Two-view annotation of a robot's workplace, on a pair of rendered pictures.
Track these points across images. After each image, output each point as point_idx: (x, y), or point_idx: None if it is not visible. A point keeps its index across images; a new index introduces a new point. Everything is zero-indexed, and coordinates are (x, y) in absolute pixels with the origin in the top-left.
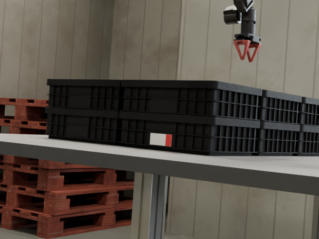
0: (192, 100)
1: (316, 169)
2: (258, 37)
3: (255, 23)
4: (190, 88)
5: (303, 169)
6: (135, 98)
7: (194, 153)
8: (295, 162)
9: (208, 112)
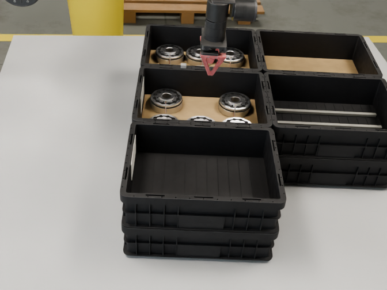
0: (170, 41)
1: (56, 67)
2: (201, 41)
3: (205, 21)
4: (173, 32)
5: (60, 57)
6: (235, 44)
7: None
8: (88, 98)
9: (153, 48)
